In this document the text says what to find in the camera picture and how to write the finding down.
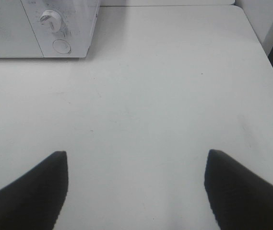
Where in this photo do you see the white microwave oven body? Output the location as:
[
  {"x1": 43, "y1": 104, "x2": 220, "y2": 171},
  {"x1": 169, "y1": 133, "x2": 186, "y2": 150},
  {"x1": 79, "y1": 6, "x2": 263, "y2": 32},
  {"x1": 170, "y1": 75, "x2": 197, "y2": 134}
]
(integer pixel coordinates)
[{"x1": 0, "y1": 0, "x2": 100, "y2": 58}]

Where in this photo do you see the round door release button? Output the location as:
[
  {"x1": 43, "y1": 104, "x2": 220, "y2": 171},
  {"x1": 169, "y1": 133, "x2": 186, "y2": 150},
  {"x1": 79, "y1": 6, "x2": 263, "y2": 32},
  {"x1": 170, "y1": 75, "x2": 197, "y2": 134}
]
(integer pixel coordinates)
[{"x1": 53, "y1": 39, "x2": 71, "y2": 54}]

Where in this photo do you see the white timer knob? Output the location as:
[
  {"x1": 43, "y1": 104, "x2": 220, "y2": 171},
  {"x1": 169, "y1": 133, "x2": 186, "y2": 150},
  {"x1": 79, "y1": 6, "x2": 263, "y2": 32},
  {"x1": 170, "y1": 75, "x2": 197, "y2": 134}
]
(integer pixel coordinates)
[{"x1": 39, "y1": 10, "x2": 62, "y2": 33}]

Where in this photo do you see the white microwave door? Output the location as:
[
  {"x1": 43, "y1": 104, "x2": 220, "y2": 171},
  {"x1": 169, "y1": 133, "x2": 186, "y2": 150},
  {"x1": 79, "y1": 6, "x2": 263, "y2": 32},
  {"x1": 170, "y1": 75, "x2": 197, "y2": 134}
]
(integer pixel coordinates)
[{"x1": 0, "y1": 0, "x2": 43, "y2": 58}]

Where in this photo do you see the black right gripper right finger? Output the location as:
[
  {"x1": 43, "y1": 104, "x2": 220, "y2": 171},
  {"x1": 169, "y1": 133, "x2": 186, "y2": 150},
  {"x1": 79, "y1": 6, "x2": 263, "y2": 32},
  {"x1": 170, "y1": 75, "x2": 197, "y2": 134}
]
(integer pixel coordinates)
[{"x1": 204, "y1": 149, "x2": 273, "y2": 230}]

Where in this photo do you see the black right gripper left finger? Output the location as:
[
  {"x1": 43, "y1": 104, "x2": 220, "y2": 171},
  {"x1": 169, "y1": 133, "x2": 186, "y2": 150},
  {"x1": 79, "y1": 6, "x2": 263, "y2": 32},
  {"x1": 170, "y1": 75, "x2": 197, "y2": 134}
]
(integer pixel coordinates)
[{"x1": 0, "y1": 151, "x2": 69, "y2": 230}]

